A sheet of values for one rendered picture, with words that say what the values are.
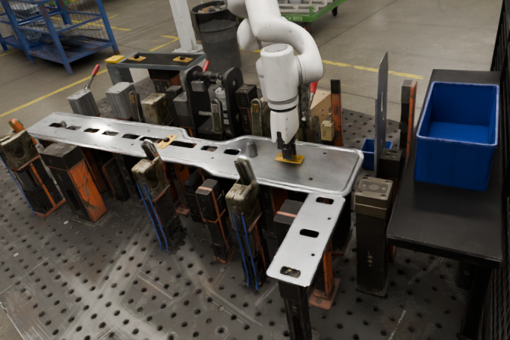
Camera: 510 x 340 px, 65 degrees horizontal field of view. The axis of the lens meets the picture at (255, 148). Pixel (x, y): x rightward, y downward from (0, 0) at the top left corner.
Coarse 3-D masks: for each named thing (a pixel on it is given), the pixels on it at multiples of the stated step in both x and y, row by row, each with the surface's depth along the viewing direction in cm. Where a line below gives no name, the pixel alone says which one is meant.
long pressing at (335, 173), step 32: (32, 128) 166; (64, 128) 162; (96, 128) 158; (128, 128) 153; (160, 128) 150; (192, 160) 128; (224, 160) 125; (256, 160) 123; (320, 160) 118; (352, 160) 115; (320, 192) 106
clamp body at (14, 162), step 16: (0, 144) 146; (16, 144) 149; (32, 144) 155; (16, 160) 150; (32, 160) 156; (16, 176) 157; (32, 176) 160; (48, 176) 163; (32, 192) 158; (48, 192) 164; (32, 208) 166; (48, 208) 165
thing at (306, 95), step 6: (306, 84) 120; (300, 90) 123; (306, 90) 121; (300, 96) 124; (306, 96) 122; (300, 102) 124; (306, 102) 123; (300, 108) 125; (306, 108) 124; (300, 114) 126; (300, 120) 127
